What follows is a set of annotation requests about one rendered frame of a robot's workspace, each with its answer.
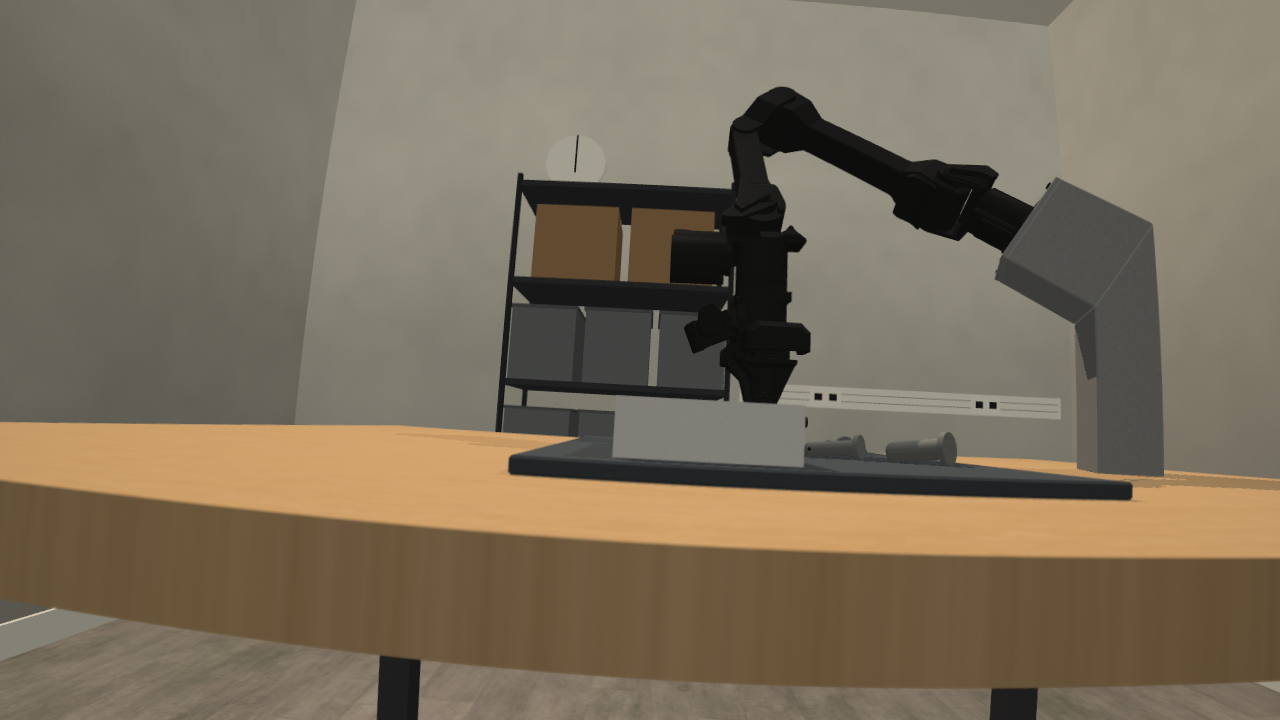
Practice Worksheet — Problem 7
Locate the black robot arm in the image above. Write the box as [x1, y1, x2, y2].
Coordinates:
[669, 87, 1036, 354]

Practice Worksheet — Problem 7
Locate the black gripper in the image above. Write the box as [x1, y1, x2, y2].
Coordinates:
[721, 281, 812, 404]

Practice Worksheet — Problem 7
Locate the cream headed pin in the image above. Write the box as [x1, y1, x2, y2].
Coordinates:
[836, 436, 867, 456]
[805, 436, 867, 459]

